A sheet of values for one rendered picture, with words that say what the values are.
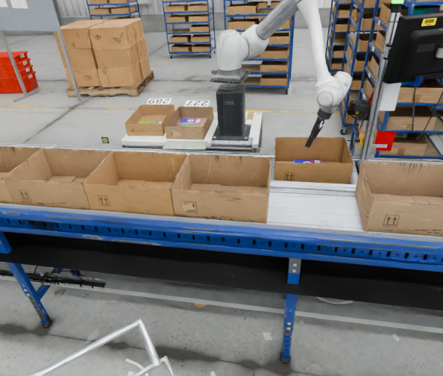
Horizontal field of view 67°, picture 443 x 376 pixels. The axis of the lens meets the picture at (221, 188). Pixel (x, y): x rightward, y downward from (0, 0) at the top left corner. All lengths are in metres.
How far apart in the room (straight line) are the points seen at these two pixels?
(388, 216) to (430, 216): 0.14
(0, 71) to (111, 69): 2.09
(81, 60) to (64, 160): 4.39
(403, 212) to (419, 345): 1.08
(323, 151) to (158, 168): 0.97
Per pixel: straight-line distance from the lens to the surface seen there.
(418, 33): 1.89
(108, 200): 1.54
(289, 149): 2.06
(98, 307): 2.43
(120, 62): 5.93
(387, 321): 1.97
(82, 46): 6.16
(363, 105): 2.13
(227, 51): 2.24
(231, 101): 2.32
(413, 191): 1.72
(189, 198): 1.38
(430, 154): 2.91
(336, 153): 2.10
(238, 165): 1.59
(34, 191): 1.73
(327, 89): 1.71
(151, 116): 2.90
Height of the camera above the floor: 1.81
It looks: 34 degrees down
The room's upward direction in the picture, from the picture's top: 4 degrees counter-clockwise
